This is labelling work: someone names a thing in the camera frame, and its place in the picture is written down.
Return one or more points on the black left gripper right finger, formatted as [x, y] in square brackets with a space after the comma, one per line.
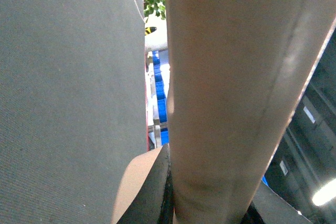
[269, 208]

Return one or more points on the beige plastic scoop tray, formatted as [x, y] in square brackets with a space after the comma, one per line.
[238, 69]

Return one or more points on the steel shelf rack left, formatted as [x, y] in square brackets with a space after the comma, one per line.
[156, 114]

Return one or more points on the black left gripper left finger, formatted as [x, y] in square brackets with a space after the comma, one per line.
[145, 193]

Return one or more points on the yellow black traffic cone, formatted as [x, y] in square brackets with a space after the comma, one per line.
[149, 30]

